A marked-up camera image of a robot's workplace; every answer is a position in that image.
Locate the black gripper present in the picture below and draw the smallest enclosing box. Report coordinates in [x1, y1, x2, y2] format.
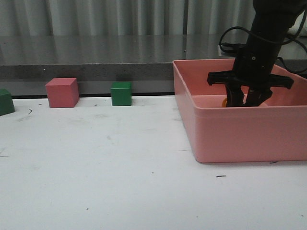
[207, 45, 294, 107]

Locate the yellow push button switch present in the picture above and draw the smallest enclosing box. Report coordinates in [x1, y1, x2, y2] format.
[222, 98, 227, 108]

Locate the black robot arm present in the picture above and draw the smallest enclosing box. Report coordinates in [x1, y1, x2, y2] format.
[207, 0, 307, 107]

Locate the pink plastic bin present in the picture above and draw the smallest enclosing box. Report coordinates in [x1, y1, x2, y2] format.
[173, 59, 307, 163]

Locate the green cube block centre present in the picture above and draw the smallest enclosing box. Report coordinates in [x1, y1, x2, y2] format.
[111, 81, 132, 106]

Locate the pink cube block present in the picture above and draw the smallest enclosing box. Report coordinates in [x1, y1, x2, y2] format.
[45, 78, 79, 108]

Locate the dark grey counter shelf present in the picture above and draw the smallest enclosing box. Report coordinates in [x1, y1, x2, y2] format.
[0, 33, 307, 96]

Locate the green block far left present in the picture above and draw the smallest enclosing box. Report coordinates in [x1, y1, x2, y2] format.
[0, 89, 15, 116]

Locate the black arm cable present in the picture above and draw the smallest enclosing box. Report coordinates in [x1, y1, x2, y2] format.
[219, 14, 307, 75]

